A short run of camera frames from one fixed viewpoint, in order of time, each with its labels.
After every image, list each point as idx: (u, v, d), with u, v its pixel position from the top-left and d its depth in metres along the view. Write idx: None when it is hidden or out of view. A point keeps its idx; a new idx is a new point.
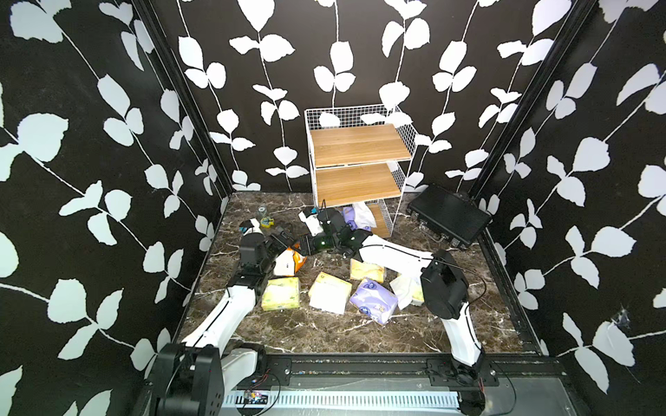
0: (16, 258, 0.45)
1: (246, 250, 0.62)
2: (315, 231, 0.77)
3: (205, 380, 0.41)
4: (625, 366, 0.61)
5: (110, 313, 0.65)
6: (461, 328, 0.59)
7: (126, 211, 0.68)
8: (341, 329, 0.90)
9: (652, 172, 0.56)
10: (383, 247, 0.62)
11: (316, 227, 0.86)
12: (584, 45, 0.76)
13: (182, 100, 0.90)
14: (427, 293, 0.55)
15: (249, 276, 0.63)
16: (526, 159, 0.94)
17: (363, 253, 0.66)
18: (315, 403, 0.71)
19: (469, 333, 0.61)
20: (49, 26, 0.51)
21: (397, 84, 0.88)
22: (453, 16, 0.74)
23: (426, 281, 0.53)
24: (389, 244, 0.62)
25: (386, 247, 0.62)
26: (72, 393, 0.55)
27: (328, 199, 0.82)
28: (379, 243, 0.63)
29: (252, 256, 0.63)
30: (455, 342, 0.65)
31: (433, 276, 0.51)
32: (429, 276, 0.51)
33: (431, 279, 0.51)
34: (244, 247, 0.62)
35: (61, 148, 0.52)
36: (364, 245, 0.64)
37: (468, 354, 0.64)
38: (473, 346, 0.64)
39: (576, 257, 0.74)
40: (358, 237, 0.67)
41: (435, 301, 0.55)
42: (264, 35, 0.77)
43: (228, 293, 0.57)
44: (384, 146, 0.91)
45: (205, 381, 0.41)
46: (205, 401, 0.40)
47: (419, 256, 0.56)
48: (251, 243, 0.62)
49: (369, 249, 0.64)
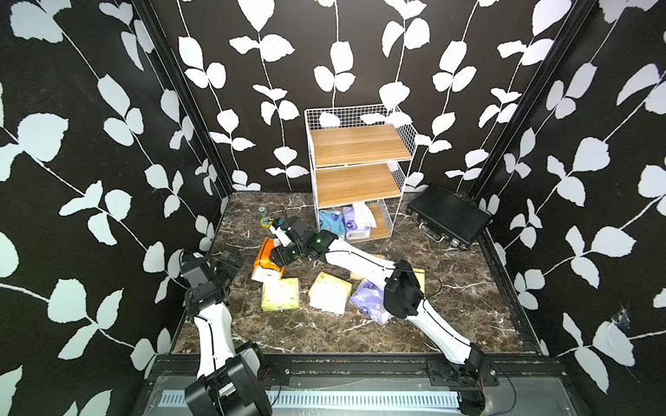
0: (17, 257, 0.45)
1: (193, 272, 0.60)
2: (285, 243, 0.79)
3: (245, 385, 0.42)
4: (625, 366, 0.61)
5: (110, 313, 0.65)
6: (432, 327, 0.64)
7: (126, 211, 0.68)
8: (341, 329, 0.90)
9: (652, 172, 0.56)
10: (349, 253, 0.65)
11: (287, 237, 0.79)
12: (584, 45, 0.76)
13: (182, 100, 0.90)
14: (388, 300, 0.63)
15: (210, 295, 0.59)
16: (526, 159, 0.94)
17: (329, 256, 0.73)
18: (315, 402, 0.71)
19: (439, 329, 0.64)
20: (49, 26, 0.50)
21: (397, 84, 0.88)
22: (453, 16, 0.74)
23: (388, 291, 0.60)
24: (355, 251, 0.65)
25: (352, 252, 0.65)
26: (72, 393, 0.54)
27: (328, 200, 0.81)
28: (344, 249, 0.66)
29: (202, 273, 0.61)
30: (441, 345, 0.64)
31: (395, 286, 0.58)
32: (391, 285, 0.58)
33: (393, 289, 0.58)
34: (189, 271, 0.60)
35: (60, 148, 0.52)
36: (330, 250, 0.67)
37: (456, 351, 0.65)
38: (458, 342, 0.66)
39: (576, 257, 0.74)
40: (323, 238, 0.69)
41: (394, 306, 0.64)
42: (264, 35, 0.77)
43: (201, 319, 0.54)
44: (385, 146, 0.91)
45: (246, 386, 0.42)
46: (256, 399, 0.42)
47: (382, 266, 0.61)
48: (194, 264, 0.60)
49: (335, 254, 0.67)
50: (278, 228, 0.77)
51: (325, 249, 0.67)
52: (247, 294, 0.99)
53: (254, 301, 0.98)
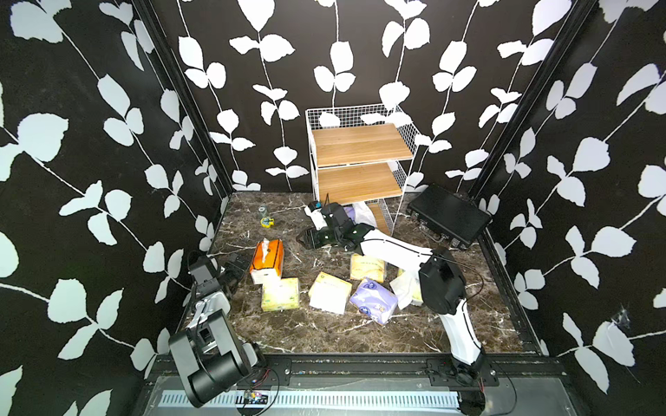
0: (17, 257, 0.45)
1: (199, 269, 0.67)
2: (319, 226, 0.79)
3: (225, 336, 0.44)
4: (625, 366, 0.61)
5: (110, 313, 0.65)
6: (460, 326, 0.60)
7: (126, 211, 0.68)
8: (341, 329, 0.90)
9: (652, 172, 0.56)
10: (384, 242, 0.63)
11: (322, 221, 0.79)
12: (584, 45, 0.76)
13: (182, 100, 0.90)
14: (426, 288, 0.56)
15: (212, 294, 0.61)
16: (526, 159, 0.94)
17: (365, 248, 0.67)
18: (315, 403, 0.71)
19: (466, 328, 0.62)
20: (49, 26, 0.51)
21: (397, 84, 0.88)
22: (453, 16, 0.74)
23: (425, 276, 0.53)
24: (390, 239, 0.63)
25: (387, 242, 0.63)
26: (72, 393, 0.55)
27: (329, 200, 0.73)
28: (380, 238, 0.64)
29: (207, 272, 0.68)
30: (453, 342, 0.66)
31: (432, 271, 0.53)
32: (428, 269, 0.53)
33: (429, 273, 0.52)
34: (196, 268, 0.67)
35: (61, 148, 0.52)
36: (365, 239, 0.66)
37: (467, 350, 0.64)
38: (473, 346, 0.64)
39: (576, 257, 0.74)
40: (360, 230, 0.68)
41: (431, 296, 0.57)
42: (264, 35, 0.77)
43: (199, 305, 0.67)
44: (385, 146, 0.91)
45: (225, 338, 0.44)
46: (235, 351, 0.44)
47: (418, 251, 0.57)
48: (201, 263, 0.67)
49: (370, 243, 0.65)
50: (315, 211, 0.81)
51: (362, 240, 0.66)
52: (247, 294, 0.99)
53: (254, 301, 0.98)
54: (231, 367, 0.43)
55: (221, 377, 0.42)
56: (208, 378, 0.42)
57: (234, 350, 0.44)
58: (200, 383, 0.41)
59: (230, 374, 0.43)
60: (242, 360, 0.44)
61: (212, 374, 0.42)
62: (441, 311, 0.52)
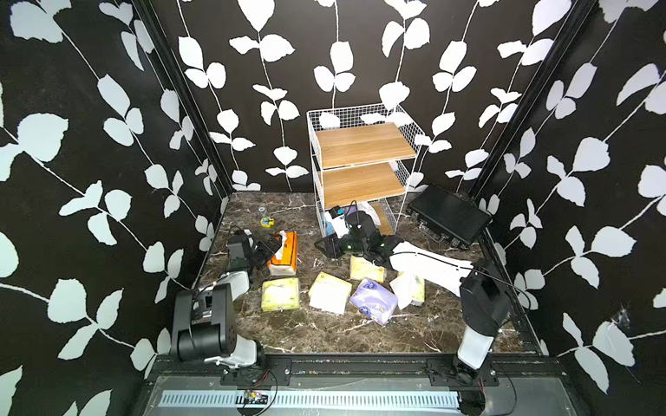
0: (17, 258, 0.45)
1: (235, 245, 0.72)
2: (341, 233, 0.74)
3: (220, 309, 0.47)
4: (625, 366, 0.61)
5: (110, 313, 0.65)
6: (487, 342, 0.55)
7: (126, 211, 0.68)
8: (341, 329, 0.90)
9: (652, 172, 0.56)
10: (417, 256, 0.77)
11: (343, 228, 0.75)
12: (584, 44, 0.75)
13: (182, 100, 0.90)
14: (469, 306, 0.50)
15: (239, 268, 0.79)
16: (526, 159, 0.94)
17: (395, 261, 0.63)
18: (315, 402, 0.71)
19: None
20: (49, 25, 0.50)
21: (397, 84, 0.88)
22: (453, 16, 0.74)
23: (467, 292, 0.48)
24: (422, 253, 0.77)
25: (419, 256, 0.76)
26: (71, 393, 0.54)
27: (333, 201, 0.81)
28: (411, 250, 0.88)
29: (241, 250, 0.73)
30: (466, 346, 0.63)
31: (474, 288, 0.47)
32: (470, 286, 0.47)
33: (472, 290, 0.47)
34: (233, 242, 0.71)
35: (60, 147, 0.52)
36: (396, 252, 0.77)
37: (478, 357, 0.62)
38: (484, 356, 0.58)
39: (576, 257, 0.74)
40: (388, 244, 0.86)
41: (477, 315, 0.50)
42: (264, 35, 0.77)
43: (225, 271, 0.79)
44: (386, 146, 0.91)
45: (221, 313, 0.46)
46: (223, 326, 0.45)
47: (458, 267, 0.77)
48: (239, 239, 0.71)
49: (402, 257, 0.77)
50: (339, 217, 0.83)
51: (390, 252, 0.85)
52: (247, 294, 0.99)
53: (254, 301, 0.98)
54: (215, 341, 0.44)
55: (203, 347, 0.44)
56: (191, 344, 0.44)
57: (223, 325, 0.45)
58: (184, 346, 0.44)
59: (212, 347, 0.44)
60: (225, 339, 0.45)
61: (196, 341, 0.44)
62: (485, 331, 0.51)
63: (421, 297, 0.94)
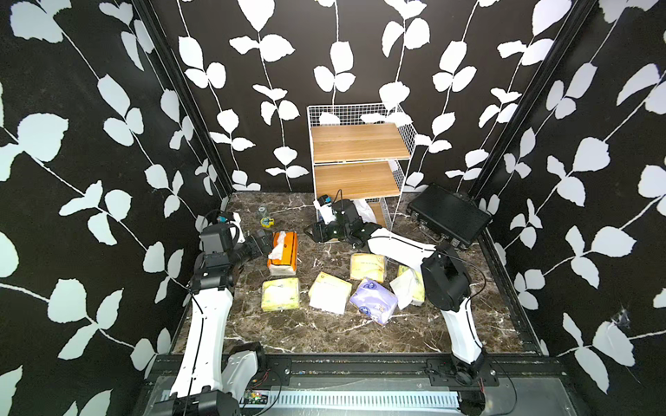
0: (17, 258, 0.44)
1: (211, 237, 0.55)
2: (328, 220, 0.81)
3: None
4: (625, 366, 0.61)
5: (110, 313, 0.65)
6: (460, 324, 0.60)
7: (126, 211, 0.68)
8: (341, 329, 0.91)
9: (652, 172, 0.56)
10: (390, 238, 0.65)
11: (330, 215, 0.82)
12: (584, 44, 0.75)
13: (182, 100, 0.90)
14: (429, 282, 0.56)
15: (215, 269, 0.53)
16: (526, 159, 0.94)
17: (373, 245, 0.70)
18: (315, 403, 0.71)
19: (469, 326, 0.62)
20: (49, 26, 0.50)
21: (397, 84, 0.88)
22: (453, 16, 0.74)
23: (427, 269, 0.54)
24: (395, 236, 0.65)
25: (392, 238, 0.64)
26: (72, 393, 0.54)
27: (321, 191, 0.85)
28: (386, 235, 0.66)
29: (218, 241, 0.55)
30: (456, 340, 0.65)
31: (434, 266, 0.54)
32: (431, 263, 0.54)
33: (432, 268, 0.53)
34: (209, 234, 0.54)
35: (60, 148, 0.52)
36: (373, 237, 0.68)
37: (468, 350, 0.64)
38: (474, 343, 0.64)
39: (576, 257, 0.74)
40: (368, 230, 0.70)
41: (435, 291, 0.57)
42: (264, 35, 0.77)
43: (198, 309, 0.48)
44: (383, 146, 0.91)
45: None
46: None
47: (421, 247, 0.59)
48: (216, 230, 0.55)
49: (377, 241, 0.68)
50: (325, 204, 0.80)
51: (369, 236, 0.69)
52: (247, 294, 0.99)
53: (254, 301, 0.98)
54: None
55: None
56: None
57: None
58: None
59: None
60: None
61: None
62: (444, 307, 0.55)
63: (421, 297, 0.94)
